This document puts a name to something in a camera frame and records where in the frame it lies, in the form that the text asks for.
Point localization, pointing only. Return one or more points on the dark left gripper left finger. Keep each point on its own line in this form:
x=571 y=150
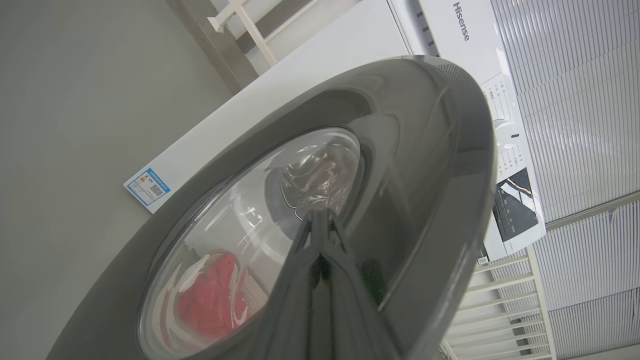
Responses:
x=292 y=300

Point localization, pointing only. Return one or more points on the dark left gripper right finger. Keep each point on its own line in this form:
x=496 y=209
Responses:
x=350 y=305

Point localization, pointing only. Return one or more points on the red clothing with white stripes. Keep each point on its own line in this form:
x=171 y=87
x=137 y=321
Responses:
x=210 y=300

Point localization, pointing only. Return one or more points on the washing machine round door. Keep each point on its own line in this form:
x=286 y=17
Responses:
x=415 y=165

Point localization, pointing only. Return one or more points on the black washing machine display panel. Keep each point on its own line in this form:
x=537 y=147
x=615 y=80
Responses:
x=515 y=205

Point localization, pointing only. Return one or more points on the white washing machine control knob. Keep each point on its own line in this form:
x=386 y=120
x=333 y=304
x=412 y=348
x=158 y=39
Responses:
x=506 y=132

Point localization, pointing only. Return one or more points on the white front-load washing machine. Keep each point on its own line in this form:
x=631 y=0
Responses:
x=320 y=65

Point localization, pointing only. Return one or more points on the white slatted rack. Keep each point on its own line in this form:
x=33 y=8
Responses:
x=500 y=320

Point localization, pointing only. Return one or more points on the blue energy label sticker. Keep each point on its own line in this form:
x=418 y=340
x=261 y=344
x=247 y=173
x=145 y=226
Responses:
x=147 y=186

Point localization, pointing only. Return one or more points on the white rail frame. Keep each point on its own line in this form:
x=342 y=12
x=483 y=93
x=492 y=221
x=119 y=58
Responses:
x=255 y=32

